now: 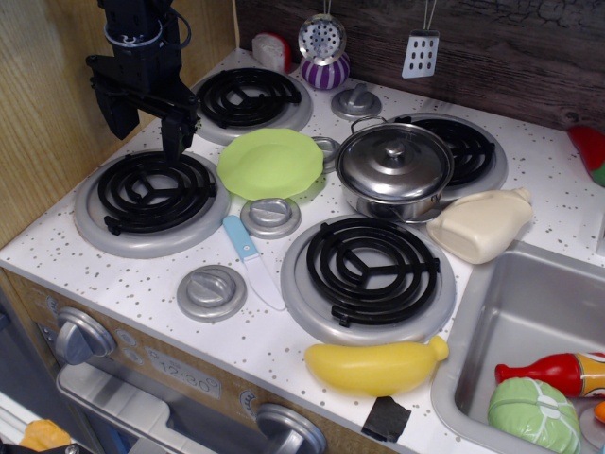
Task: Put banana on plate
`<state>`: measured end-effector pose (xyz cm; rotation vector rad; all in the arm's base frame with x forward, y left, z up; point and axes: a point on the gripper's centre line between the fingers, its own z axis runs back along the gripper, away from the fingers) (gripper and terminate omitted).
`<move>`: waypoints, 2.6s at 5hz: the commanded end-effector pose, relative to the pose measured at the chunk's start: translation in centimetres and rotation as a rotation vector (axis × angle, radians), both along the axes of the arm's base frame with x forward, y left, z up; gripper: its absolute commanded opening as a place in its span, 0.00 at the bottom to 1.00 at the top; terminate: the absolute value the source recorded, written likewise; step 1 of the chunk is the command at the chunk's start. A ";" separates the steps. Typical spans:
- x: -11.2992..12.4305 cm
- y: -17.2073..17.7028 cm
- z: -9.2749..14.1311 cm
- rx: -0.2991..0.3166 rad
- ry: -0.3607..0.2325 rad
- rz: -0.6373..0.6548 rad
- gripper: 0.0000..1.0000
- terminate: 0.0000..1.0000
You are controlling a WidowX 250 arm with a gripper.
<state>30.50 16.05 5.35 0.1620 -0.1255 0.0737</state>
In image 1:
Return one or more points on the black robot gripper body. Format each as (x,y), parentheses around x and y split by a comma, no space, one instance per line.
(147,68)

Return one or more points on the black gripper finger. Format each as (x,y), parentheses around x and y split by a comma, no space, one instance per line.
(121,117)
(177,130)

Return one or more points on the yellow toy banana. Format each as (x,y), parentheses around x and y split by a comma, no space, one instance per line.
(378,371)

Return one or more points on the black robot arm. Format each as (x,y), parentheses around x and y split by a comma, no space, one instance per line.
(132,17)

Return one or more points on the light green plastic plate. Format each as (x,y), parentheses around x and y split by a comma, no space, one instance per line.
(270,163)

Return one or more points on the silver knob behind plate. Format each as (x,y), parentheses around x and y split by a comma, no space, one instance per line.
(329,148)

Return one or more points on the front left stove burner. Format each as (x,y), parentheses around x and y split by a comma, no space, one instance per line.
(140,206)

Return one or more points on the red white toy cheese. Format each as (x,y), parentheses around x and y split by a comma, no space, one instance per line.
(272,52)

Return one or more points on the silver middle stove knob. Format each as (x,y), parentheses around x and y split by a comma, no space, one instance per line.
(272,218)

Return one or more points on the silver stove knob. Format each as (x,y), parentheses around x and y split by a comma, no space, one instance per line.
(272,218)
(211,293)
(355,103)

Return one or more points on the purple striped toy ball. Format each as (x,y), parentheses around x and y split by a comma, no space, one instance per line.
(326,77)

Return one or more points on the silver front stove knob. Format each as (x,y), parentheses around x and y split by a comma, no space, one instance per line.
(211,293)

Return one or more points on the hanging metal skimmer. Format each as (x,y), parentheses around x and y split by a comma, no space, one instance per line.
(322,37)

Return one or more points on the silver back stove knob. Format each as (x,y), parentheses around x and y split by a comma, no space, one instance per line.
(355,103)

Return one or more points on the steel pot with lid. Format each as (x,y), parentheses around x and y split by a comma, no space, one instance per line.
(394,171)

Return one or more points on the left oven front knob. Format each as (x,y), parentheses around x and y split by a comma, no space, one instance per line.
(81,337)

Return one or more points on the oven knob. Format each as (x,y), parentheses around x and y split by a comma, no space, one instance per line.
(81,337)
(288,432)

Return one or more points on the front right stove burner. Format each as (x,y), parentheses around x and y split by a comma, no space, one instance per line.
(363,281)

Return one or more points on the oven clock display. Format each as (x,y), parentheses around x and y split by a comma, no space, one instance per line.
(185,373)

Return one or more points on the hanging metal spatula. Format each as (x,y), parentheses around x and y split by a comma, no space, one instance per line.
(422,47)

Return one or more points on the back right stove burner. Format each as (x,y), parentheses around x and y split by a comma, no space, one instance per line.
(480,163)

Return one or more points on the cream toy bottle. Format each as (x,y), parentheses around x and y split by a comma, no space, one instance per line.
(479,227)

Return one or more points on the right oven front knob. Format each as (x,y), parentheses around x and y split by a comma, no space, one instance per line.
(288,432)

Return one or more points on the orange toy at corner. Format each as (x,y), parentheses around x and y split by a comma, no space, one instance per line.
(41,435)

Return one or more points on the black tape piece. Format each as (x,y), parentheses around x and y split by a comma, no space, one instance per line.
(387,420)

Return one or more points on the metal sink basin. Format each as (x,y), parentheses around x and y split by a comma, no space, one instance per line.
(526,304)

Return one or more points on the red green toy pepper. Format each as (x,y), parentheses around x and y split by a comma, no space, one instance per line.
(590,145)

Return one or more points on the green toy cabbage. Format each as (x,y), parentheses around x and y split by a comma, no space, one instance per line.
(536,412)

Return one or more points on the red toy ketchup bottle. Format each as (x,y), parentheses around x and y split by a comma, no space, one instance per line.
(573,374)

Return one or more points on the orange toy in sink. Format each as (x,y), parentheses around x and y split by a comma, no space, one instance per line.
(599,412)

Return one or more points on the blue handled toy knife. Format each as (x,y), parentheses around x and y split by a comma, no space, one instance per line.
(258,274)

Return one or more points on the silver oven door handle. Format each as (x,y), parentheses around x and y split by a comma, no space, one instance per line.
(137,413)

